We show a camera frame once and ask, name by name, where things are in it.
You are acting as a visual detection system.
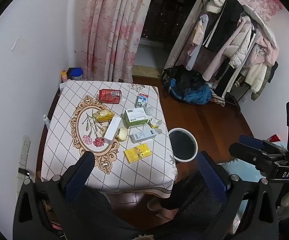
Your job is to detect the cream puffer jacket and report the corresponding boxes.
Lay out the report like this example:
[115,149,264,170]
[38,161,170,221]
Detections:
[244,62,268,94]

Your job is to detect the red packet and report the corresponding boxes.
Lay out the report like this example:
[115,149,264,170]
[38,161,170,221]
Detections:
[99,88,123,103]

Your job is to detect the blue lid jar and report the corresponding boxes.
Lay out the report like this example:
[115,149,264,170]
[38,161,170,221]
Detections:
[70,68,84,81]

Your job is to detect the black pants with white stripe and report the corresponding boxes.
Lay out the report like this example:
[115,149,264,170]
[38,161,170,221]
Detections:
[214,57,242,98]

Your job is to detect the table with patterned cloth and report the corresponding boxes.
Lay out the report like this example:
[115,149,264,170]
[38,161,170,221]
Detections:
[40,80,178,198]

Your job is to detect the green and white box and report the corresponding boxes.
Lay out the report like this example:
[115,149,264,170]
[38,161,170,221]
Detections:
[122,107,150,129]

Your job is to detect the milk carton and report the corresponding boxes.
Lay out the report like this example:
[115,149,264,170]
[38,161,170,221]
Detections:
[135,93,148,108]

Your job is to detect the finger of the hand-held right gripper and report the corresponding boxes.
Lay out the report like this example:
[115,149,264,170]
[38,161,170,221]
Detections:
[228,142,285,174]
[239,134,288,159]

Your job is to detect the white puffer coat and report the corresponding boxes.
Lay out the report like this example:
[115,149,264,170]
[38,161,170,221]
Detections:
[203,16,253,80]

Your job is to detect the grey fuzzy slipper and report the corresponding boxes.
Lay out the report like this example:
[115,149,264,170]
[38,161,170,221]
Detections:
[147,197,177,218]

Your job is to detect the long white box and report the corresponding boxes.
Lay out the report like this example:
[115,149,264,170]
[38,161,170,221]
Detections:
[104,116,122,144]

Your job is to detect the dark balcony window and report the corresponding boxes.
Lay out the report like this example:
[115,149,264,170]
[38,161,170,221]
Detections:
[141,0,207,45]

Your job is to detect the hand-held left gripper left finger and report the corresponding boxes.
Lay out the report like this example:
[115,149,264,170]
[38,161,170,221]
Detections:
[13,151,102,240]

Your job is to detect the dark grey rug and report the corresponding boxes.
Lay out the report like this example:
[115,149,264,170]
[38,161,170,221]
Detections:
[169,172,235,230]

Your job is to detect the white round trash bin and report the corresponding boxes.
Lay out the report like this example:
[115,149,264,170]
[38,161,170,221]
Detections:
[168,127,198,162]

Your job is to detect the black jacket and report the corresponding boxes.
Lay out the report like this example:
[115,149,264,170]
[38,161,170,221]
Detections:
[204,0,245,53]

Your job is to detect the light blue cloth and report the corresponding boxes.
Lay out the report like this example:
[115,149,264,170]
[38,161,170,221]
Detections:
[218,158,268,183]

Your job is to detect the pink fluffy coat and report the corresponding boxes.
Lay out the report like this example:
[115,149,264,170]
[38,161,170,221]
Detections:
[244,32,280,69]

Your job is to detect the blue cloth bag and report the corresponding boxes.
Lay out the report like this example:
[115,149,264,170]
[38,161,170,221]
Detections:
[169,79,212,105]

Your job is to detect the black plastic bag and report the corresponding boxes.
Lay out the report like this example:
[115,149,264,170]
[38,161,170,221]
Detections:
[163,65,206,90]

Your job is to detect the yellow box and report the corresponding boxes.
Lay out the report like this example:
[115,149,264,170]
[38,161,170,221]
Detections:
[124,144,152,164]

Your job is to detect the white box with blue print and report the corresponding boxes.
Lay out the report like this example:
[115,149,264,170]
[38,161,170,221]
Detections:
[130,127,158,143]

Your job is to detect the person's black trouser leg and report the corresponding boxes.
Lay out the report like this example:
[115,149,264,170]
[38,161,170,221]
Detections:
[85,185,160,240]

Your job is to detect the yellow snack packet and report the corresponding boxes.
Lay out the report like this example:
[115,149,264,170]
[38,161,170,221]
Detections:
[93,109,115,123]

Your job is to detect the crumpled clear wrapper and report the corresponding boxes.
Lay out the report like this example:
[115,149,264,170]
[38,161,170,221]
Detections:
[148,118,163,134]

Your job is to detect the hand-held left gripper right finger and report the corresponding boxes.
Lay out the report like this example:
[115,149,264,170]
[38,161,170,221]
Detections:
[197,151,280,240]

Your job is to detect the white wall outlet strip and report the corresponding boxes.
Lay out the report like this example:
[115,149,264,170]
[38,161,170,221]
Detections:
[16,135,31,198]

